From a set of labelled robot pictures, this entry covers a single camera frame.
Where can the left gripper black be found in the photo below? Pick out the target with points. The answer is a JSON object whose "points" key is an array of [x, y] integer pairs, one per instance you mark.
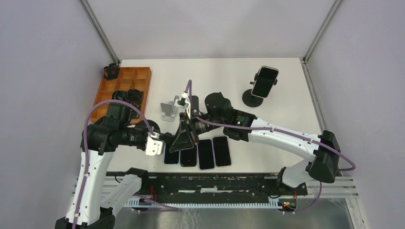
{"points": [[163, 134]]}

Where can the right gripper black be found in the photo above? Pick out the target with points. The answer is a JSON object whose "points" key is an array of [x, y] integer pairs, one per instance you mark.
{"points": [[183, 140]]}

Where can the black phone dark case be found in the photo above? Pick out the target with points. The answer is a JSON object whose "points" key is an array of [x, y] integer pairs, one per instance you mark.
{"points": [[188, 157]]}

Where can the phone with light blue case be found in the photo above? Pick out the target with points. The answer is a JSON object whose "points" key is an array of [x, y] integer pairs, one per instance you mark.
{"points": [[171, 158]]}

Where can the phone with white case centre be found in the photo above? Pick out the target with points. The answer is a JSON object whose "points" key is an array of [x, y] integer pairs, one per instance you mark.
{"points": [[206, 155]]}

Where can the phone with white case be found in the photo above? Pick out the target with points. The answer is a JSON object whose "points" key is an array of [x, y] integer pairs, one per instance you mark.
{"points": [[206, 155], [264, 80]]}

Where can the silver folding phone stand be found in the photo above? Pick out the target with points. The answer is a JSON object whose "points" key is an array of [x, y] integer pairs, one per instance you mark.
{"points": [[168, 111]]}

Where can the phone stand brown round base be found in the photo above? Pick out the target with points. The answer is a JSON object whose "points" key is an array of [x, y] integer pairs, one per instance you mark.
{"points": [[194, 105]]}

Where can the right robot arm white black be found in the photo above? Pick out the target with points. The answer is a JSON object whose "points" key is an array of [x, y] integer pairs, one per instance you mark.
{"points": [[320, 153]]}

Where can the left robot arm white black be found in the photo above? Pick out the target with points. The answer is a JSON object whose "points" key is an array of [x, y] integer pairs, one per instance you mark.
{"points": [[109, 124]]}

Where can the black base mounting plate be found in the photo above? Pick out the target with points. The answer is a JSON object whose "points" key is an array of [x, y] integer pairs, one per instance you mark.
{"points": [[215, 188]]}

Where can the black round object in tray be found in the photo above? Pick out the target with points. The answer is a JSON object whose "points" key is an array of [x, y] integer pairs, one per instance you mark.
{"points": [[134, 96]]}

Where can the wooden compartment tray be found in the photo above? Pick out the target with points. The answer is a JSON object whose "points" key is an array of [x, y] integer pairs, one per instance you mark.
{"points": [[128, 78]]}

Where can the small black orange clamp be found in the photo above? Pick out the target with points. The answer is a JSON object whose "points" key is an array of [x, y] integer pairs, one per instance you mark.
{"points": [[111, 71]]}

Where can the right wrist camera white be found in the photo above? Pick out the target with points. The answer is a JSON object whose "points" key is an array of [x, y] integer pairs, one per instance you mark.
{"points": [[184, 102]]}

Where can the white slotted cable duct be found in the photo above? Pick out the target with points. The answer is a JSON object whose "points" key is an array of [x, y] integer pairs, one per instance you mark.
{"points": [[135, 202]]}

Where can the aluminium frame rail left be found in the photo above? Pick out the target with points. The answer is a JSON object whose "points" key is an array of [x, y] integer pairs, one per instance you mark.
{"points": [[99, 30]]}

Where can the aluminium frame rail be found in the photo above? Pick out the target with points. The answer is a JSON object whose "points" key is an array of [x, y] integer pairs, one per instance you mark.
{"points": [[322, 29], [99, 30]]}

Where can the aluminium frame rail right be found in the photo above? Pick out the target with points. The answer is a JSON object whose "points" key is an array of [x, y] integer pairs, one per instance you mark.
{"points": [[322, 29]]}

